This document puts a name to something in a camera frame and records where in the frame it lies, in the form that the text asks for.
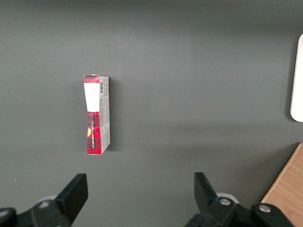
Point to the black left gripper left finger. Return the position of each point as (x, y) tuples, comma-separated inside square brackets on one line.
[(68, 201)]

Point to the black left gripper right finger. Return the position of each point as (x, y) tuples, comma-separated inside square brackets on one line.
[(210, 205)]

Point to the cream rectangular tray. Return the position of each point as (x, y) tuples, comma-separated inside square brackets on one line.
[(298, 94)]

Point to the red and grey carton box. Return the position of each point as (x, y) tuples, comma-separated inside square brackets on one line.
[(94, 132)]

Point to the wooden drawer cabinet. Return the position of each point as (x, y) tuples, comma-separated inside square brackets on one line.
[(291, 179)]

